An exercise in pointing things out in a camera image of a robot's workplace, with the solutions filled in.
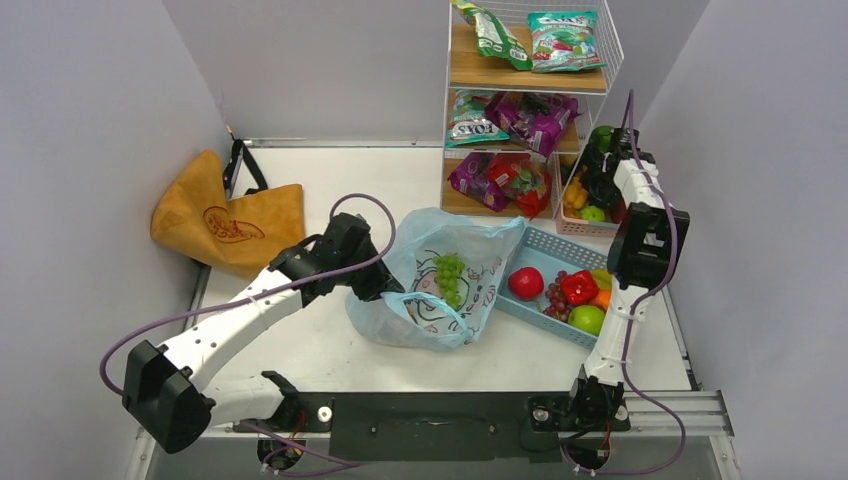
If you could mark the white wire wooden shelf rack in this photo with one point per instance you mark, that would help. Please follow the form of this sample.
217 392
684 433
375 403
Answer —
466 69

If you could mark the pink plastic basket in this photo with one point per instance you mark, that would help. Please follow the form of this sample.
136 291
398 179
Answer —
572 226

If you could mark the red toy bell pepper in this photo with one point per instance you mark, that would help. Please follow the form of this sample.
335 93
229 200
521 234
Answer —
579 288

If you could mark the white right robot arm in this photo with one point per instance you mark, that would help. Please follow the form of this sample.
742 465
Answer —
642 259

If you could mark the green toy apple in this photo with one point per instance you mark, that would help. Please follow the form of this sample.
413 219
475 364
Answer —
587 318

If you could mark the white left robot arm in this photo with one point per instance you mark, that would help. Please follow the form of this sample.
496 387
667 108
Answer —
172 390

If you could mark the light blue plastic basket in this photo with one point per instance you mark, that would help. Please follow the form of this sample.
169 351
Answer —
548 253

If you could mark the light blue plastic grocery bag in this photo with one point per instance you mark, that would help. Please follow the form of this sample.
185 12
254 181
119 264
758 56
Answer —
419 317

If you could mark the purple candy bag middle shelf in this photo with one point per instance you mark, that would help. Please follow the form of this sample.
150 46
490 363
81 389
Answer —
537 121

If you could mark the purple candy bag bottom shelf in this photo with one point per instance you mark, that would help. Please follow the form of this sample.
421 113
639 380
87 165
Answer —
471 179

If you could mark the orange cloth tote bag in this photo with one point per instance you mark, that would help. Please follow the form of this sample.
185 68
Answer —
240 236

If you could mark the purple candy bag shelf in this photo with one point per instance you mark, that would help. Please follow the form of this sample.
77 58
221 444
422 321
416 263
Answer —
471 179
537 121

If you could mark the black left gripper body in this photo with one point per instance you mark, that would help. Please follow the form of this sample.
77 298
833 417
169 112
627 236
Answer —
368 283

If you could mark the purple toy grapes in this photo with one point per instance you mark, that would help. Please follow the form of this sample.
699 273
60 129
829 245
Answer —
558 307

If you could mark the small green toy lime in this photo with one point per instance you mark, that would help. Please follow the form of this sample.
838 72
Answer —
593 214

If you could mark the green toy bell pepper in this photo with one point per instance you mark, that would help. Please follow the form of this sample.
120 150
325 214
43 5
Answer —
601 137

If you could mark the red toy apple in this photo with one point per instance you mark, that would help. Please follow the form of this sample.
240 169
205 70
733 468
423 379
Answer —
526 284

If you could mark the yellow toy banana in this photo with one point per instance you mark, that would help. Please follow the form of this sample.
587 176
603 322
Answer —
602 278

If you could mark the green snack bag top left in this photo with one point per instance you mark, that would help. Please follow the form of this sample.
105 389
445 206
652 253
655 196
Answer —
493 38

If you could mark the teal candy bag top right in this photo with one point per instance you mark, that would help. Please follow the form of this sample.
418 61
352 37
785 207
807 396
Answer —
564 41

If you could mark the green toy grapes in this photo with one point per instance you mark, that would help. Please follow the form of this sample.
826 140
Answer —
448 273

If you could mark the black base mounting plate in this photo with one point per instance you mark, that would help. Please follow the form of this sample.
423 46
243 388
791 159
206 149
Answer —
447 426

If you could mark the orange toy fruit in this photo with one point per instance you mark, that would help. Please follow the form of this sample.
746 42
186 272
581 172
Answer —
601 299

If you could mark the red candy bag bottom shelf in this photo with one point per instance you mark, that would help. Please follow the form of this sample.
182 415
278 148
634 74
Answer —
522 178

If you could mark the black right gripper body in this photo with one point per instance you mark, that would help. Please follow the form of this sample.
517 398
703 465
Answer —
601 191

